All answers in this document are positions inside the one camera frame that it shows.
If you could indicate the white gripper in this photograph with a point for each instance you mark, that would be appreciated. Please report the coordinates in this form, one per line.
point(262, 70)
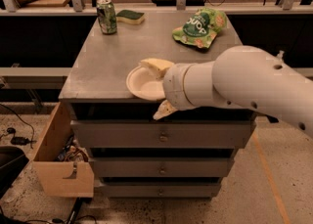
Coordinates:
point(173, 85)

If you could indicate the white paper bowl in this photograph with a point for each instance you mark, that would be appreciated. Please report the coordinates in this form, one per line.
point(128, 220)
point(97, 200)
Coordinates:
point(143, 85)

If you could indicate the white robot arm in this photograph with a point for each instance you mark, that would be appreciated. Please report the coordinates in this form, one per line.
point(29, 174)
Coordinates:
point(242, 77)

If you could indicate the green soda can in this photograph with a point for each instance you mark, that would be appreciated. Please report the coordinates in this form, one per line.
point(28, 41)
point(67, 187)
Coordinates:
point(106, 16)

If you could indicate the top grey drawer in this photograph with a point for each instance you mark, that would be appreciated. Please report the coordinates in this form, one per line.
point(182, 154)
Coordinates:
point(100, 134)

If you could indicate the grey drawer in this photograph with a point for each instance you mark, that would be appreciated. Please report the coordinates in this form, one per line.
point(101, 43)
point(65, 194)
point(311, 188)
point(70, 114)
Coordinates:
point(161, 167)
point(160, 190)
point(100, 134)

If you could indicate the grey drawer cabinet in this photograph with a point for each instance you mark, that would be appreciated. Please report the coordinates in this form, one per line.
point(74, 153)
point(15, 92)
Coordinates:
point(96, 90)

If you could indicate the green chip bag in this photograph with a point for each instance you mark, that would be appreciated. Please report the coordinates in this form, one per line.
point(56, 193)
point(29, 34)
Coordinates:
point(201, 29)

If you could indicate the middle grey drawer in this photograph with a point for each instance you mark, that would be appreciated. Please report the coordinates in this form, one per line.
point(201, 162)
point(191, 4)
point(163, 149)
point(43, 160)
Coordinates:
point(161, 167)

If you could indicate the green yellow sponge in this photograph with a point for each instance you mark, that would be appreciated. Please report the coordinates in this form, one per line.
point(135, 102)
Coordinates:
point(130, 17)

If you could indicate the bottom grey drawer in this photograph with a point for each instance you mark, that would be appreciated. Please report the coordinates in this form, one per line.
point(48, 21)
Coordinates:
point(160, 190)

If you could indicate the wooden open drawer box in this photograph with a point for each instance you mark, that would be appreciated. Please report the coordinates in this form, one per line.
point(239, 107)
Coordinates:
point(68, 179)

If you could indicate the black power adapter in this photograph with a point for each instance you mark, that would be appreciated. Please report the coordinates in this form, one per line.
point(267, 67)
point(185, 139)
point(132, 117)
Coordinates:
point(20, 141)

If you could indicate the black chair seat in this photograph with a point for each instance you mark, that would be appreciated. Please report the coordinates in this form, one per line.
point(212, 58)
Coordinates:
point(12, 161)

